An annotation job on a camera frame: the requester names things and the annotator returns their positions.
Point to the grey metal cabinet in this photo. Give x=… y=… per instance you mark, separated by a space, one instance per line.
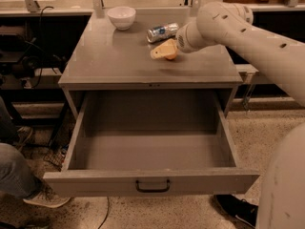
x=108 y=59

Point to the silver blue soda can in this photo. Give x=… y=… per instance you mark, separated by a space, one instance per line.
x=162 y=32

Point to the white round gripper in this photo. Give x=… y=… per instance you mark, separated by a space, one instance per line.
x=183 y=40

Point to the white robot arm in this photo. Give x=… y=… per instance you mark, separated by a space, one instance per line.
x=282 y=60

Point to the black drawer handle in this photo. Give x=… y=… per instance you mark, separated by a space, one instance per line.
x=152 y=187

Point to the grey sneaker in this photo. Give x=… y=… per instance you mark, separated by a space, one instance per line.
x=47 y=198

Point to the person leg in jeans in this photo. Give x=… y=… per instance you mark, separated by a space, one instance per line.
x=16 y=177

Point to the orange fruit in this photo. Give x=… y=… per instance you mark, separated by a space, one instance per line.
x=171 y=57

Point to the open grey top drawer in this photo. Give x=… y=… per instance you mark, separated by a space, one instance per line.
x=151 y=136

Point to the black sneaker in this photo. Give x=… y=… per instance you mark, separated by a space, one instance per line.
x=238 y=208

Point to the dark machinery on shelf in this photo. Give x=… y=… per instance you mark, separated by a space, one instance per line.
x=16 y=52

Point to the white ceramic bowl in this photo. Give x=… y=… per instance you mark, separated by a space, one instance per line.
x=122 y=17

